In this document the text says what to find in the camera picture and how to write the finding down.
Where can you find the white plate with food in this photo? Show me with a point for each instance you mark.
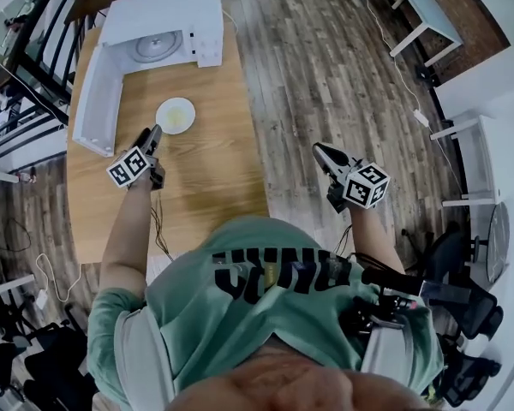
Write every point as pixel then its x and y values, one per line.
pixel 175 116

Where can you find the small red white object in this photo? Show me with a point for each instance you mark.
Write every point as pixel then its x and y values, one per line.
pixel 28 176

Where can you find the round dark glass table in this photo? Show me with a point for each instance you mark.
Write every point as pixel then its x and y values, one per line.
pixel 499 238

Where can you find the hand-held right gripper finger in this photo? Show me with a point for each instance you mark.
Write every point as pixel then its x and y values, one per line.
pixel 325 163
pixel 336 156

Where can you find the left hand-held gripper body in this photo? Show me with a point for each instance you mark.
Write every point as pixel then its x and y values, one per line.
pixel 128 167

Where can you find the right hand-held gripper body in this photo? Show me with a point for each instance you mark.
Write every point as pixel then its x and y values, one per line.
pixel 366 186

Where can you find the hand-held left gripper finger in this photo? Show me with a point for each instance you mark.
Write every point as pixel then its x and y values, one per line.
pixel 158 139
pixel 147 139

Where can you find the white microwave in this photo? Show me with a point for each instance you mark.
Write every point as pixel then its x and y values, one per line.
pixel 163 11

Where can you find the black metal railing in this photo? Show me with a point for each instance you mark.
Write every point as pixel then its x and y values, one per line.
pixel 47 9

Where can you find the black mesh office chair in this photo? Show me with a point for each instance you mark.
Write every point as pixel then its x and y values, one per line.
pixel 479 311
pixel 467 375
pixel 0 358
pixel 55 371

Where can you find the person's left forearm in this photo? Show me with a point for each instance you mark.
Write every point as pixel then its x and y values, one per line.
pixel 126 234

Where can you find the green t-shirt with black print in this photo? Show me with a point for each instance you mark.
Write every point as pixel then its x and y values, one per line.
pixel 240 328

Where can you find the white table with pale top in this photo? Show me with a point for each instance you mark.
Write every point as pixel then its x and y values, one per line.
pixel 428 7

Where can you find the person's right forearm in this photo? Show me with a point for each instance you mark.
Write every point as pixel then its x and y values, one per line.
pixel 372 238

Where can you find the person's face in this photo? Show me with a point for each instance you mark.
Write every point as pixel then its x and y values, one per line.
pixel 291 388

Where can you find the white power adapter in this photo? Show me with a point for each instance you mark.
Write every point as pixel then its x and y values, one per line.
pixel 421 117
pixel 41 301

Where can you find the white side table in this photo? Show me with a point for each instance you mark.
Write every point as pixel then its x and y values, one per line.
pixel 479 152

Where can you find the glass turntable plate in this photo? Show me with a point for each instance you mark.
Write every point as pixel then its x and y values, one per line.
pixel 158 47

